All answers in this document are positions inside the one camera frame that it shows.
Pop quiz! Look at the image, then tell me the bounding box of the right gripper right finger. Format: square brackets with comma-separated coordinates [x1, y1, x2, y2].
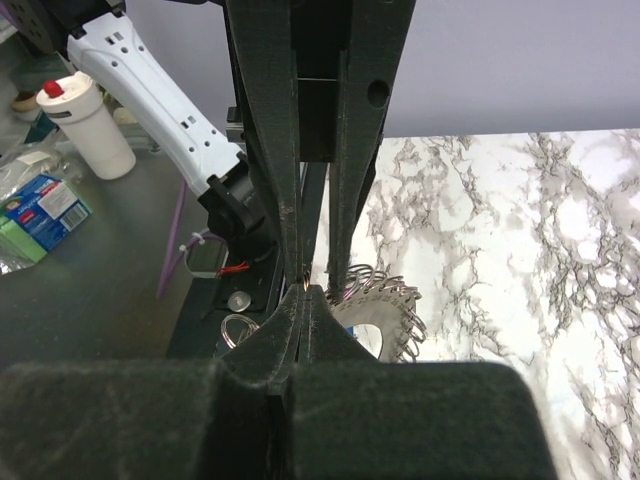
[287, 285, 559, 480]

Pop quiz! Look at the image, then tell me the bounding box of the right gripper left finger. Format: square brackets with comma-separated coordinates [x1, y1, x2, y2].
[1, 285, 304, 479]

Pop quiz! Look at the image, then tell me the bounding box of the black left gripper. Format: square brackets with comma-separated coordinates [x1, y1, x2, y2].
[227, 1, 415, 301]

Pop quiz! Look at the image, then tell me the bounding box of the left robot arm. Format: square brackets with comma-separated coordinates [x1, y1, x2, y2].
[6, 1, 415, 299]

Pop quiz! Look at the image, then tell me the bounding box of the blue green product box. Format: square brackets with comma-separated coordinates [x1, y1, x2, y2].
[1, 174, 92, 265]

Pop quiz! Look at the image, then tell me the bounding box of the white cylindrical container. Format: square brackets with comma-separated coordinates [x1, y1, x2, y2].
[36, 71, 136, 180]

